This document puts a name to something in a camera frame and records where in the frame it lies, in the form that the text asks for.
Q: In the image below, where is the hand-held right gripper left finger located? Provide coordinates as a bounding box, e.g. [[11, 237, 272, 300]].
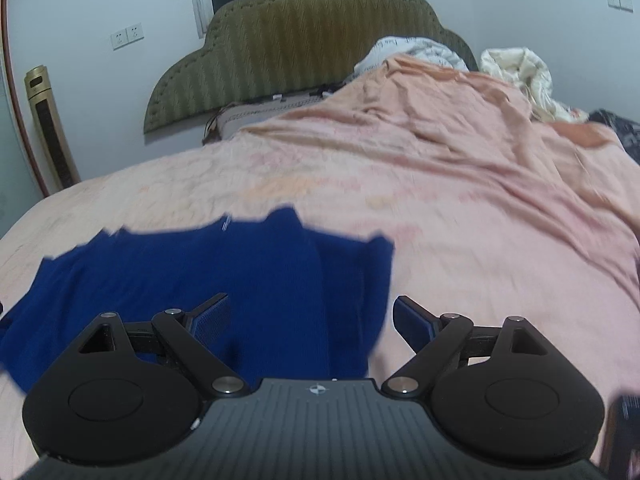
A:
[[75, 292, 251, 400]]

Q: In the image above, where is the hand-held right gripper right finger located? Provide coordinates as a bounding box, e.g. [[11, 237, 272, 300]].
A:
[[381, 295, 551, 400]]

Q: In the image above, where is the blue beaded sweater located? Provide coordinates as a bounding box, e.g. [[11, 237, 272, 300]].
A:
[[0, 206, 396, 393]]

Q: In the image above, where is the pink floral bed blanket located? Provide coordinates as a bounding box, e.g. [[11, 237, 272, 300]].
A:
[[0, 55, 640, 476]]

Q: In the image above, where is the brown grey pillow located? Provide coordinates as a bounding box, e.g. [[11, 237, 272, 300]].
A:
[[202, 92, 346, 146]]

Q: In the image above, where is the dark blurred object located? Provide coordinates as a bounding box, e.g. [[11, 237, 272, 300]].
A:
[[602, 394, 640, 480]]

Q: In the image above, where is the gold tower fan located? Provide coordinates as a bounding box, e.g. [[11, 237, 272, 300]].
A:
[[25, 65, 82, 188]]

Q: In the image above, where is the frosted glass sliding door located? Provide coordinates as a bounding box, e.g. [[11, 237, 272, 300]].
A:
[[0, 0, 48, 241]]

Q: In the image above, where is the white printed quilt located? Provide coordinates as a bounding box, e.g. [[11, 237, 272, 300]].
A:
[[354, 36, 471, 73]]

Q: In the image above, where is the cream crumpled quilt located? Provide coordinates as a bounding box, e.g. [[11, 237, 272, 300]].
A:
[[480, 47, 591, 123]]

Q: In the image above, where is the dark patterned cloth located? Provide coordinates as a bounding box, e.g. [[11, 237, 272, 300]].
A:
[[587, 108, 640, 163]]

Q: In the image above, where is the green padded headboard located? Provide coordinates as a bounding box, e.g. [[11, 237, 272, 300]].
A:
[[142, 0, 478, 136]]

